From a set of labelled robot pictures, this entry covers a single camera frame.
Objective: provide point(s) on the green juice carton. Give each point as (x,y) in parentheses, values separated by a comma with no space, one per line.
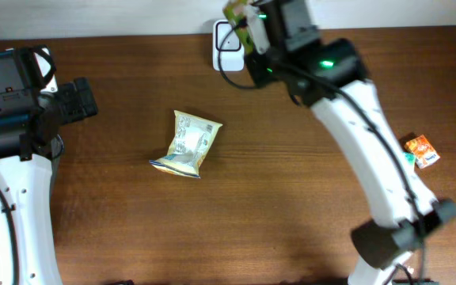
(238,14)

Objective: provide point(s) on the yellow white snack bag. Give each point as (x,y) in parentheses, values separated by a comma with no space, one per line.
(191,143)

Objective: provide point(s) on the teal Kleenex tissue pack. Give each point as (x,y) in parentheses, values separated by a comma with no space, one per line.
(411,159)

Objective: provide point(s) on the orange juice carton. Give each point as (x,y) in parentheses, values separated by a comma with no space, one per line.
(426,155)

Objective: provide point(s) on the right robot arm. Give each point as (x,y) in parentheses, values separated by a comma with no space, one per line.
(331,80)

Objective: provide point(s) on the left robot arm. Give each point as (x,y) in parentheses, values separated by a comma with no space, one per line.
(33,108)

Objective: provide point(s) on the white barcode scanner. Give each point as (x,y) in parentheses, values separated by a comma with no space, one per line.
(227,50)

